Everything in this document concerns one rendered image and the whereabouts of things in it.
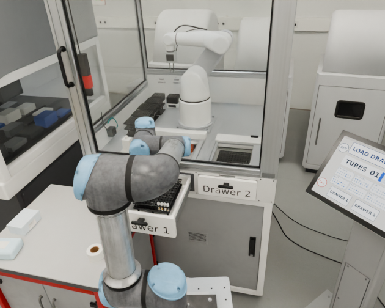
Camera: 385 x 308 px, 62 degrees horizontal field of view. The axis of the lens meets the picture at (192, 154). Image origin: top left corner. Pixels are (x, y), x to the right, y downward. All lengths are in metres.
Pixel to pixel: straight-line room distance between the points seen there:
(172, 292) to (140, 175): 0.41
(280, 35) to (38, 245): 1.37
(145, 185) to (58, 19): 1.01
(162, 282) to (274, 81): 0.85
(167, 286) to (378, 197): 0.85
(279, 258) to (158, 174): 1.82
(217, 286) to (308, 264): 1.25
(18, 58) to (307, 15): 3.41
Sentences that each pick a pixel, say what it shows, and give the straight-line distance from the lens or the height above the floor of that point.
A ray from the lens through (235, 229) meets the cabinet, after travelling 1.82.
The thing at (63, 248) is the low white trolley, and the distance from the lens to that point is 1.61.
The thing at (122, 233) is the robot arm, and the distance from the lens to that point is 0.90.
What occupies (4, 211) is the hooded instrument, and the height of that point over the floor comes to 0.64.
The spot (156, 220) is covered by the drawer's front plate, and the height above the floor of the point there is 0.91.
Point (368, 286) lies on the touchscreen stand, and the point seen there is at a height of 0.57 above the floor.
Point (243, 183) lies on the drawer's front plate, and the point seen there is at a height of 0.92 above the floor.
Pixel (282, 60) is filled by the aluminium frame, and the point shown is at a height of 1.50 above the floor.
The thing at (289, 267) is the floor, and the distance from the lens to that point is 2.45.
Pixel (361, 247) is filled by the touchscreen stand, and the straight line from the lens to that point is 1.62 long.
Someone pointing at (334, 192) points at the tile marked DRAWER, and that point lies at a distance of 1.45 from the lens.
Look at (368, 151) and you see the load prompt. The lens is 1.46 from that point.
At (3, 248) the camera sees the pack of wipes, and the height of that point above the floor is 0.81.
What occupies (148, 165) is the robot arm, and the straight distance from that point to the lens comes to 0.76.
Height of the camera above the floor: 1.84
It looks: 31 degrees down
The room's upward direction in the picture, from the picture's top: 3 degrees counter-clockwise
